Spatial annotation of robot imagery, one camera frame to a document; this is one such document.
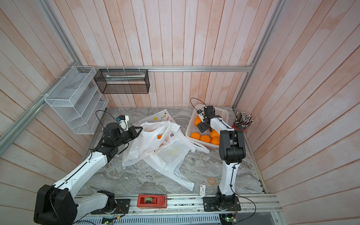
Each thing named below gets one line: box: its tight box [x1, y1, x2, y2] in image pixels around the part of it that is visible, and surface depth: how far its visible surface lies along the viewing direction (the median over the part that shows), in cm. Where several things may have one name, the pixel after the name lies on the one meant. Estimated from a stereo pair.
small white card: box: [199, 184, 206, 196], surface depth 80 cm
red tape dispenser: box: [136, 194, 168, 209], surface depth 72 cm
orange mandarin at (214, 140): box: [210, 136, 220, 146], surface depth 96 cm
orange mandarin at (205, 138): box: [199, 134, 211, 143], surface depth 96 cm
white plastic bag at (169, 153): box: [144, 122, 210, 192], surface depth 90 cm
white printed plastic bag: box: [121, 120, 181, 168], surface depth 83 cm
